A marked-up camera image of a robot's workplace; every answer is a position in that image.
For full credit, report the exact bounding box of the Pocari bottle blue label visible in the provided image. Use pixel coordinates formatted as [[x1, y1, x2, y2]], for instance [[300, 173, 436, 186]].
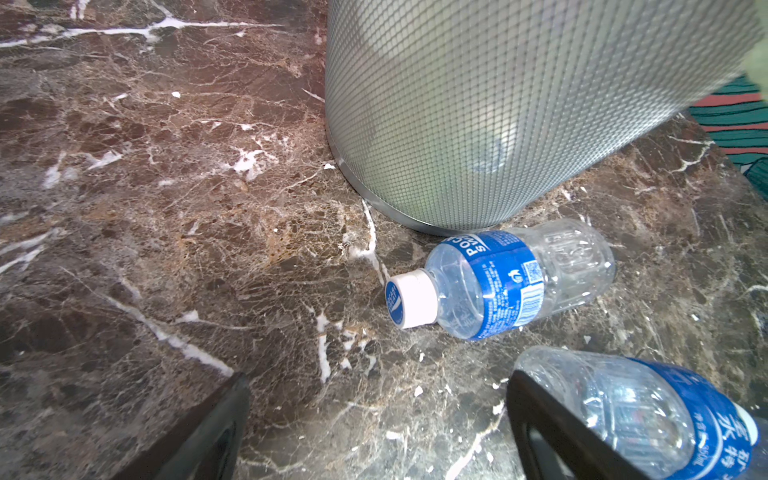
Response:
[[385, 218, 616, 341]]

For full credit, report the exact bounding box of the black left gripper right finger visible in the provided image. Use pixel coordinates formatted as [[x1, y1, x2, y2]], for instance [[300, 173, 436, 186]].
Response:
[[506, 370, 646, 480]]

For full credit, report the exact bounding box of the grey mesh waste bin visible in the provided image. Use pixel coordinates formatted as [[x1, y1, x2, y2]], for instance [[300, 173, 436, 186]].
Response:
[[325, 1, 767, 235]]

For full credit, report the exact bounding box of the water bottle blue label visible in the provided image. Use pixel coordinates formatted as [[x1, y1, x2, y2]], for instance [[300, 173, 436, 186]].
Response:
[[515, 346, 767, 479]]

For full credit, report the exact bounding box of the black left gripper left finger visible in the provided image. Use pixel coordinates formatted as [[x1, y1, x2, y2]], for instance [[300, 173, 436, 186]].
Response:
[[114, 373, 250, 479]]

